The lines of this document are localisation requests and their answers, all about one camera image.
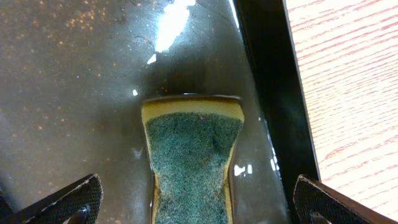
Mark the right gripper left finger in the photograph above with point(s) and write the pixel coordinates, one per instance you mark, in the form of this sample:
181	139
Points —
78	202

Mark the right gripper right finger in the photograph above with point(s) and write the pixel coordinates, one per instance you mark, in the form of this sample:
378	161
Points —
317	203

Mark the green and yellow sponge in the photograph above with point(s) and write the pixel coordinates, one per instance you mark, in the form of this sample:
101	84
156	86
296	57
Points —
190	143

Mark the black rectangular water tray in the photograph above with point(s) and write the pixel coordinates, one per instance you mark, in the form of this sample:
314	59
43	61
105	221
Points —
74	75

